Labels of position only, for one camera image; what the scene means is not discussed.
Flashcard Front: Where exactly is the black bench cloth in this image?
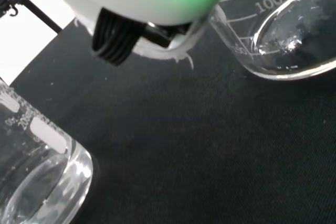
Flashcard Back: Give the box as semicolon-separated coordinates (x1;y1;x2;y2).
9;0;336;224

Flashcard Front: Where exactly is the black tripod frame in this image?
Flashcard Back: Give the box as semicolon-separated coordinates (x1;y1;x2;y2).
0;0;64;34

